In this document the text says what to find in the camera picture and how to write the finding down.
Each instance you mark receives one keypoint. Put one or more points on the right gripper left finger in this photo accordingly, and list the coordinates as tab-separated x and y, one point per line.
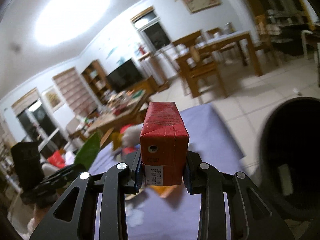
90	200

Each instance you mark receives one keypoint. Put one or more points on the wooden dining chair front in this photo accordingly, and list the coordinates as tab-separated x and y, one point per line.
196	62

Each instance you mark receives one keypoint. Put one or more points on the red drink carton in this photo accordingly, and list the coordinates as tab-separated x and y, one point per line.
163	144

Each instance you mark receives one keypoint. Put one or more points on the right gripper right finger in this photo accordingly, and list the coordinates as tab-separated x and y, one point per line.
232	206

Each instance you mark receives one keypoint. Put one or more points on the black trash bin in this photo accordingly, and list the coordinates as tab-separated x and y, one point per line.
289	158

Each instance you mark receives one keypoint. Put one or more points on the wooden bookshelf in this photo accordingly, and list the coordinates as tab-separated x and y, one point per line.
96	78

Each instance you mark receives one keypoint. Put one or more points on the red gift bag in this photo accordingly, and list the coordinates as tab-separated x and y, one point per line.
57	160

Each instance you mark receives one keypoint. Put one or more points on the wooden coffee table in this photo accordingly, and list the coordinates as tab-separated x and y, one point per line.
133	114

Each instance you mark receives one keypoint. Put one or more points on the black television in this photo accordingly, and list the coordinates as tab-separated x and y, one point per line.
126	75

